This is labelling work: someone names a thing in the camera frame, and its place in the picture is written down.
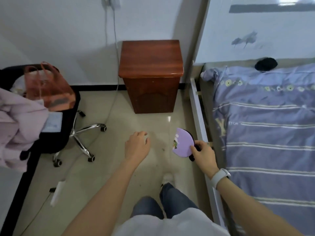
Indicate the white bed frame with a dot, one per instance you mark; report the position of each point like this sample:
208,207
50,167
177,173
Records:
200,125

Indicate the person's right forearm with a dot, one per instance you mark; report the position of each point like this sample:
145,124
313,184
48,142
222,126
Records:
256,210

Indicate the brown wooden nightstand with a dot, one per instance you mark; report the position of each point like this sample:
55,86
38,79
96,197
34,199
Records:
151,73

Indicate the white paper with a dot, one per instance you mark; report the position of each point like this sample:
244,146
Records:
53,123

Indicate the round purple pouch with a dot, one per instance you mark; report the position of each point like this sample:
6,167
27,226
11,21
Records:
181,142

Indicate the red translucent plastic bag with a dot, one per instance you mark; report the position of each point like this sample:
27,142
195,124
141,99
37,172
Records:
50,88

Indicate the black cloth item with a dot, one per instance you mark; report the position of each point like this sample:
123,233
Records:
266,63

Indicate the blue striped bed sheet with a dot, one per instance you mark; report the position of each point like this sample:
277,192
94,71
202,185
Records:
270,144

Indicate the white smartwatch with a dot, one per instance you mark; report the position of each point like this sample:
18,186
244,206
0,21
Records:
219,178

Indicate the white headboard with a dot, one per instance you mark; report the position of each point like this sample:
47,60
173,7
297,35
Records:
258,26

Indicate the black office chair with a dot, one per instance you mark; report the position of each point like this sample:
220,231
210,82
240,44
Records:
61,130

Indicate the white shoe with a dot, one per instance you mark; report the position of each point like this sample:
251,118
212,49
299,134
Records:
168,179

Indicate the person's right hand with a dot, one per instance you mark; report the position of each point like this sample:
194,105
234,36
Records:
206,157

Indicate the person's left thumb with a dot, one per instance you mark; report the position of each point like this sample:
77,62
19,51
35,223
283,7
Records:
148,142

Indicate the white power strip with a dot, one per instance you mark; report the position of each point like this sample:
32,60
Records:
57,194

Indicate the person's left forearm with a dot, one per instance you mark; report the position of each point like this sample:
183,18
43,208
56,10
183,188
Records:
101,201

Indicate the blue jeans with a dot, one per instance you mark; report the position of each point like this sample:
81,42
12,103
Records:
172,201

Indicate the person's right thumb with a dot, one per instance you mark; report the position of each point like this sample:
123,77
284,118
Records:
195,151

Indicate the white shirt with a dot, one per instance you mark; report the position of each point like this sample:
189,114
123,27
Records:
172,227

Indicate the person's left hand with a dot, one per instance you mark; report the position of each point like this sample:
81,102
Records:
136,146

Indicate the pink jacket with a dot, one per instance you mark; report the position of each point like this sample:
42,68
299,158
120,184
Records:
21,130

